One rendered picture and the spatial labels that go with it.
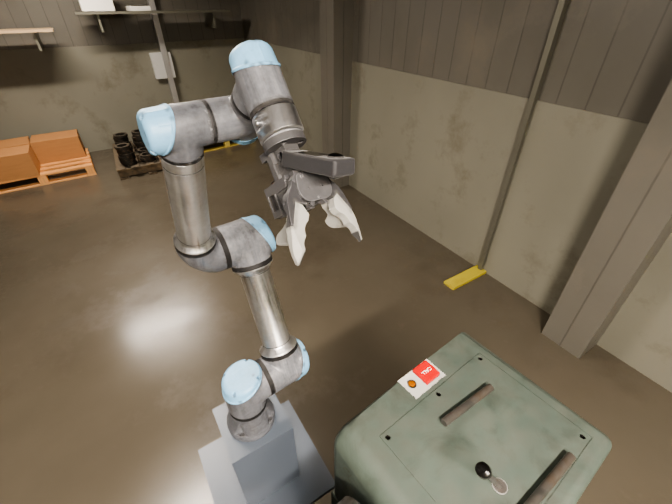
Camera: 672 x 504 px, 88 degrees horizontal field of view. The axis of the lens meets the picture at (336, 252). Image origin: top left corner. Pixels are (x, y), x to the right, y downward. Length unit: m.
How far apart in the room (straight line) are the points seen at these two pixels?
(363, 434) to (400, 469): 0.12
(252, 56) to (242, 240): 0.47
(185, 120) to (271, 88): 0.15
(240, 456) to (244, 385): 0.24
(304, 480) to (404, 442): 0.60
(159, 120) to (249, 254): 0.43
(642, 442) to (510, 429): 1.97
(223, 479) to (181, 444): 1.03
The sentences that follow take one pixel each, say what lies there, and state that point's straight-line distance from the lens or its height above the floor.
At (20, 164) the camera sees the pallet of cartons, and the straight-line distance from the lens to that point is 6.61.
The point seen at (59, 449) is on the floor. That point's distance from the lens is 2.94.
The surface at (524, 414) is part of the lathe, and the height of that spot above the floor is 1.26.
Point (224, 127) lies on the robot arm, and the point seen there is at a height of 2.02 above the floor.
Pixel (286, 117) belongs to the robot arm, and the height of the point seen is 2.05.
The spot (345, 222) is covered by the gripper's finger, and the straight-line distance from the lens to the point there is 0.59.
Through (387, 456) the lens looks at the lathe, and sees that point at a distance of 1.04.
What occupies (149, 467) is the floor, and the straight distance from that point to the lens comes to 2.61.
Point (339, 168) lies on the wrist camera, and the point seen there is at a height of 2.01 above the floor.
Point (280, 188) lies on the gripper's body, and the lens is 0.56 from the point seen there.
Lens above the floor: 2.20
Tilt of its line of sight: 36 degrees down
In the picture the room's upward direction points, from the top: straight up
